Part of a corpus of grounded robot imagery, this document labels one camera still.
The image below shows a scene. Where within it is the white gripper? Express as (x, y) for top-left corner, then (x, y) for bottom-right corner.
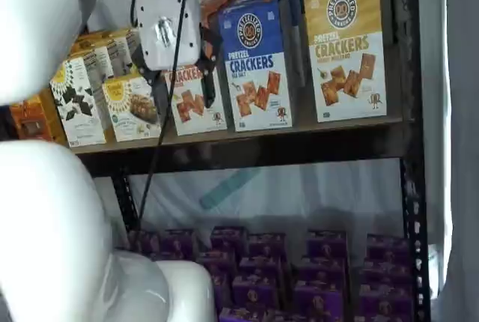
(131, 0), (224, 128)

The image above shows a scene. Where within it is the yellow honey mustard cracker box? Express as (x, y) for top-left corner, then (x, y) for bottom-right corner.
(303, 0), (388, 124)

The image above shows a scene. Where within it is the Simple Mills sweet thins box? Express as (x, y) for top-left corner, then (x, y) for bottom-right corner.
(74, 37), (130, 76)
(69, 47), (113, 79)
(80, 28), (142, 70)
(50, 56), (108, 148)

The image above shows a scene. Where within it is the Simple Mills almond bars box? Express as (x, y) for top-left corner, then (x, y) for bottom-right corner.
(101, 73), (162, 142)

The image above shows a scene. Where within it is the brown wooden shelf board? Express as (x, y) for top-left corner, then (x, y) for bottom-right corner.
(70, 106), (415, 154)

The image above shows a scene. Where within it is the orange brown snack box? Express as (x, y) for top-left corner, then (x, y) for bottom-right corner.
(9, 88), (70, 147)

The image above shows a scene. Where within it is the black metal shelving rack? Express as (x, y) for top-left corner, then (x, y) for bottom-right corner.
(69, 0), (431, 322)

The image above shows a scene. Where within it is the white fabric backdrop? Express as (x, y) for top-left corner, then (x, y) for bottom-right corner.
(85, 0), (403, 237)

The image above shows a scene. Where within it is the grey side curtain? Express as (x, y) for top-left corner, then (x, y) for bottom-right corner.
(417, 0), (479, 322)

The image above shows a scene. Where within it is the thin black cable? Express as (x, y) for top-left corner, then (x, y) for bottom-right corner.
(129, 0), (199, 231)

